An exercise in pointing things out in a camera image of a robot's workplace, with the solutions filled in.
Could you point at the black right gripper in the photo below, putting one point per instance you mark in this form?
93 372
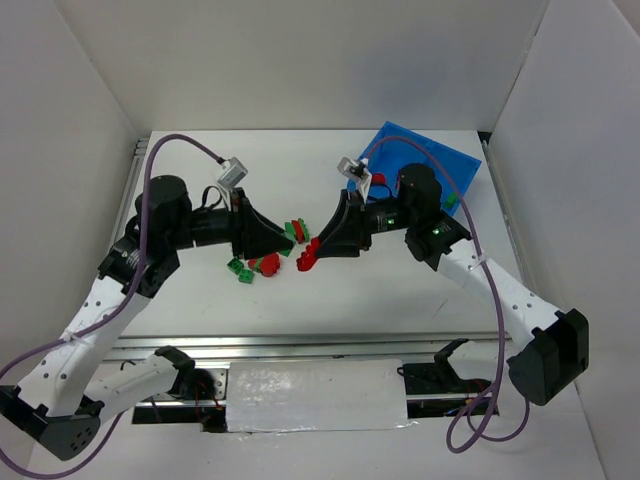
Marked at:
358 223

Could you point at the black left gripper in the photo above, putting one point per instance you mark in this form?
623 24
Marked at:
239 225

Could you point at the green lego brick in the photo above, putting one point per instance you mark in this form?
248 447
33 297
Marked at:
451 202
290 229

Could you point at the red arch lego piece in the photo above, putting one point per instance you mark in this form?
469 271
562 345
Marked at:
378 179

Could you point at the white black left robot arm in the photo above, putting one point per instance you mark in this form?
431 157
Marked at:
60 403

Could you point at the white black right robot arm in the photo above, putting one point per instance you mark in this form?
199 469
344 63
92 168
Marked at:
553 345

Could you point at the red rounded lego piece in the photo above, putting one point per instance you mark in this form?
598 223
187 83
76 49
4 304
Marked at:
270 264

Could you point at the green square lego upside down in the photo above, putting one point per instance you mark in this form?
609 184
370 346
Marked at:
235 265

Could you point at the green square lego studs up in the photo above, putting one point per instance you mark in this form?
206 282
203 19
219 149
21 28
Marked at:
246 276

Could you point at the green red lego cluster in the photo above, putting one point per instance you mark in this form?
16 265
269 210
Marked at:
307 258

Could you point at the green lego brick in bin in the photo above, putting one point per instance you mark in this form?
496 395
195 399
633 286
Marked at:
451 202

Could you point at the white taped cover plate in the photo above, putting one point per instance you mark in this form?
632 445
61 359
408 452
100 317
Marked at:
310 396

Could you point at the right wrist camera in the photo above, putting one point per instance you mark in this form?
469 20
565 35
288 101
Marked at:
358 172

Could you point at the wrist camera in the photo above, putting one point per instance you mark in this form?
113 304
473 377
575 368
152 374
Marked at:
232 173
358 172

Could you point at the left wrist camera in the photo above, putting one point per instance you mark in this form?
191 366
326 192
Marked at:
232 173

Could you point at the aluminium table edge rail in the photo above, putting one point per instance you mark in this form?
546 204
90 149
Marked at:
293 346

